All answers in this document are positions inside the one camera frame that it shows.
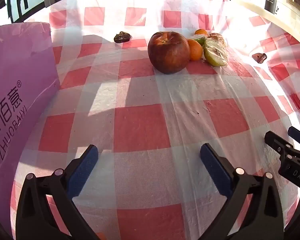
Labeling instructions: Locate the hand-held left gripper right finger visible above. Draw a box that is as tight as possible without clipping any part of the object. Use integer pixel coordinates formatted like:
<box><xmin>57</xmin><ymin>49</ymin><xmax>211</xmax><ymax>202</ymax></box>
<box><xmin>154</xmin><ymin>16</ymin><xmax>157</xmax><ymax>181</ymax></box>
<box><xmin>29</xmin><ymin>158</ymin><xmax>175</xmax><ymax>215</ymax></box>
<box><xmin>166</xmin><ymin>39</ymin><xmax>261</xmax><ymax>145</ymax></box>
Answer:
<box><xmin>200</xmin><ymin>143</ymin><xmax>284</xmax><ymax>240</ymax></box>

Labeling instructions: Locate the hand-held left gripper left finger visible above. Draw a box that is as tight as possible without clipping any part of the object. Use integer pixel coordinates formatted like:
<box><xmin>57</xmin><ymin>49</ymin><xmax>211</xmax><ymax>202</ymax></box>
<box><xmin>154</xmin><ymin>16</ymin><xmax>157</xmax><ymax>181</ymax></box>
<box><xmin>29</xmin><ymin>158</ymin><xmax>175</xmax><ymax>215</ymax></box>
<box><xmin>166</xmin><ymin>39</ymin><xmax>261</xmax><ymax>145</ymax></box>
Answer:
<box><xmin>16</xmin><ymin>144</ymin><xmax>102</xmax><ymax>240</ymax></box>

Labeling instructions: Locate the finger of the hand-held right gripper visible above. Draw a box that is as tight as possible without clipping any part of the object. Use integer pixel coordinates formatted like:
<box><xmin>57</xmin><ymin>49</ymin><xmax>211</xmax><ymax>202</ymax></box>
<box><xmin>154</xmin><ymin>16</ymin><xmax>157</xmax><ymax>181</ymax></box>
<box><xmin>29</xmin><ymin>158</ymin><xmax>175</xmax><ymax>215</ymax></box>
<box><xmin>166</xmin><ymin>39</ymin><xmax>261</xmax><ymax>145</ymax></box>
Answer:
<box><xmin>288</xmin><ymin>126</ymin><xmax>300</xmax><ymax>153</ymax></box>
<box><xmin>264</xmin><ymin>131</ymin><xmax>300</xmax><ymax>161</ymax></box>

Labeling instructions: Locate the red white checkered tablecloth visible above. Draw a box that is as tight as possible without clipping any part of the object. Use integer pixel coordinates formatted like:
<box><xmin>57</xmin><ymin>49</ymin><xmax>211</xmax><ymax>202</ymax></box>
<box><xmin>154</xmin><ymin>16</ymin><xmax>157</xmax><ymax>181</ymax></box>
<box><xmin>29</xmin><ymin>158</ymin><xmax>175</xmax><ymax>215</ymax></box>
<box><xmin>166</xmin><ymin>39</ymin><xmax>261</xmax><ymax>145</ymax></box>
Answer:
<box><xmin>10</xmin><ymin>0</ymin><xmax>300</xmax><ymax>240</ymax></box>

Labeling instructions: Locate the dark dried date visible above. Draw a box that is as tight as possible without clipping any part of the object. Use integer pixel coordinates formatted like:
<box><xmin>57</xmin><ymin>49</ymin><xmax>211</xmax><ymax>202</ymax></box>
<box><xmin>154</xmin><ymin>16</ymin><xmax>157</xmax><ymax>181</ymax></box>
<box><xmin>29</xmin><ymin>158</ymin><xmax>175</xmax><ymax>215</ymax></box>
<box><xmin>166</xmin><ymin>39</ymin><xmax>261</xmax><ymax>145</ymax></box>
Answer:
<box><xmin>114</xmin><ymin>31</ymin><xmax>131</xmax><ymax>43</ymax></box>
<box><xmin>252</xmin><ymin>53</ymin><xmax>268</xmax><ymax>64</ymax></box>

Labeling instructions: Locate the green pear in plastic wrap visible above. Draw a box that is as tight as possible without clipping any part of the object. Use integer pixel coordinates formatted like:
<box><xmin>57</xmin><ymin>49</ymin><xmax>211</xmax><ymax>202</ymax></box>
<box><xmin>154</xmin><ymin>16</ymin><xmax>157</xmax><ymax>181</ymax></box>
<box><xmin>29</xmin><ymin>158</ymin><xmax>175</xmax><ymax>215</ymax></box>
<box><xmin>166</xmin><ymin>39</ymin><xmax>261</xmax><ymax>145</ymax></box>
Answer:
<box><xmin>193</xmin><ymin>36</ymin><xmax>228</xmax><ymax>67</ymax></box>

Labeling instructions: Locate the red apple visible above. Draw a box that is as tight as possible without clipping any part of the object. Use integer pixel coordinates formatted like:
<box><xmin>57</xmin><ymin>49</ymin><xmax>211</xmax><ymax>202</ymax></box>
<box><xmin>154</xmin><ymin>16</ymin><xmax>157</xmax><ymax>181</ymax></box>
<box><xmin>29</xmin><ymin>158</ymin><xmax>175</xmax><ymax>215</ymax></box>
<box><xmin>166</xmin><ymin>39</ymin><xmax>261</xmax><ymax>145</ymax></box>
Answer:
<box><xmin>147</xmin><ymin>31</ymin><xmax>191</xmax><ymax>75</ymax></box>

